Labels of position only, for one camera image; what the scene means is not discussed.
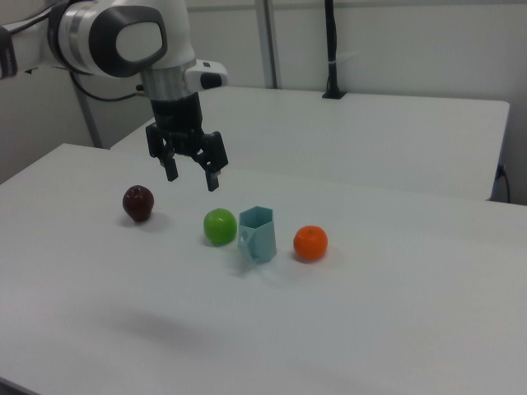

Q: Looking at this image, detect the light blue hexagonal mug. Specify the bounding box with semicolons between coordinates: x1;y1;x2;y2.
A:
236;205;277;266

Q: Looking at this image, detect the green apple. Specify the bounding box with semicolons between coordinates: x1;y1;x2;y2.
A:
203;207;239;248

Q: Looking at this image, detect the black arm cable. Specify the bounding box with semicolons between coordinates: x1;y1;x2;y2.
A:
68;69;145;105

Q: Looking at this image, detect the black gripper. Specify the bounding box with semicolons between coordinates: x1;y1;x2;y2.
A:
145;93;230;193

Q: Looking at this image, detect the orange fruit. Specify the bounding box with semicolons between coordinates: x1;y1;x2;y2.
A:
292;225;329;263

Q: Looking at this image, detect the dark red apple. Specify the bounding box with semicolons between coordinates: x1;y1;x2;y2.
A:
122;184;156;224

